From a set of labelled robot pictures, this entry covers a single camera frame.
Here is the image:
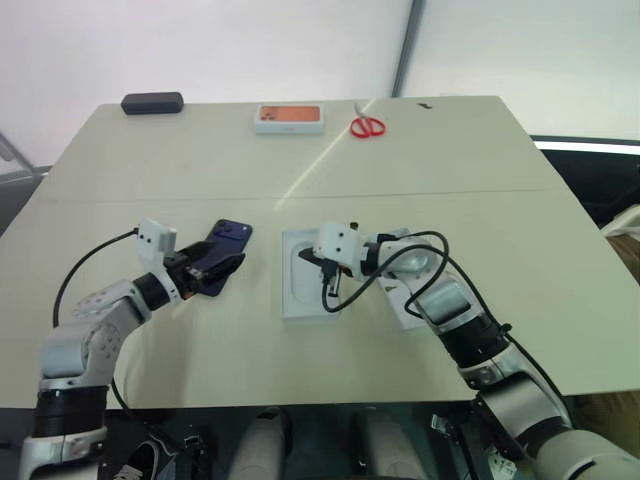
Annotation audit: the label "white phone box base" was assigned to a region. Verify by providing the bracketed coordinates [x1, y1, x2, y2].
[281, 227, 352, 322]

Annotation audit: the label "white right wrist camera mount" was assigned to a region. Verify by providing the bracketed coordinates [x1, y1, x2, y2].
[313, 222, 369, 279]

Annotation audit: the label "white phone box lid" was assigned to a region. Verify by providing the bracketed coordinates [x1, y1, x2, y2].
[377, 227, 437, 334]

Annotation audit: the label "grey metal frame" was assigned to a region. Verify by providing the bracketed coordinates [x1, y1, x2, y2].
[0, 132, 50, 236]

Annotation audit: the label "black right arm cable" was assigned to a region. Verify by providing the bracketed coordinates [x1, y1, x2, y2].
[319, 229, 571, 431]

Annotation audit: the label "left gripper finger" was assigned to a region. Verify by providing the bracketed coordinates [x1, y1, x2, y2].
[179, 241, 222, 259]
[197, 252, 247, 294]

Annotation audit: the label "black side table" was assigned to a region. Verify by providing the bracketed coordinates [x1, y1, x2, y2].
[528, 133, 640, 226]

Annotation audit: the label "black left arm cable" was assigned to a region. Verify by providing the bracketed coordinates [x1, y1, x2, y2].
[52, 227, 151, 426]

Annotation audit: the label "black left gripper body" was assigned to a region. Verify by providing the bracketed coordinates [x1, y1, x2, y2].
[162, 245, 217, 302]

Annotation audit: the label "black oblong case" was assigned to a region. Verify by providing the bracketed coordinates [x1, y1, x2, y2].
[121, 91, 185, 117]

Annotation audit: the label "grey slanted pole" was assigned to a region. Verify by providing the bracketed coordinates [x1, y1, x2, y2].
[391, 0, 426, 97]

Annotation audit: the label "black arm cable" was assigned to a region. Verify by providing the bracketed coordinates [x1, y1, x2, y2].
[52, 227, 151, 426]
[319, 229, 571, 431]

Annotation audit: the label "grey rounded shape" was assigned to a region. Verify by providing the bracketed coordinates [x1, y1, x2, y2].
[349, 407, 432, 480]
[234, 407, 294, 480]

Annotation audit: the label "dark blue smartphone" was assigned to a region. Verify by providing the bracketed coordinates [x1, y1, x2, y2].
[197, 218, 254, 297]

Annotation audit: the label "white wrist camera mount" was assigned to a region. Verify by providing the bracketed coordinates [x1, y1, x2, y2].
[313, 222, 369, 279]
[134, 217, 179, 305]

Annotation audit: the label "red handled scissors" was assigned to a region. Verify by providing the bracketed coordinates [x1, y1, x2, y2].
[348, 101, 389, 140]

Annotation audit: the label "black sneaker white sole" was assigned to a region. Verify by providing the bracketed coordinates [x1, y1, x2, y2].
[117, 439, 175, 480]

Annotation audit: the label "orange print phone box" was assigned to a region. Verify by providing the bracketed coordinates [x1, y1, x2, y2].
[255, 103, 324, 136]

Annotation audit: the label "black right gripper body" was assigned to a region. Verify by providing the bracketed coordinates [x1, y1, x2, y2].
[317, 257, 354, 282]

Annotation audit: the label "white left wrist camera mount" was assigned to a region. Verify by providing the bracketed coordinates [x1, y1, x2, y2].
[134, 217, 179, 305]

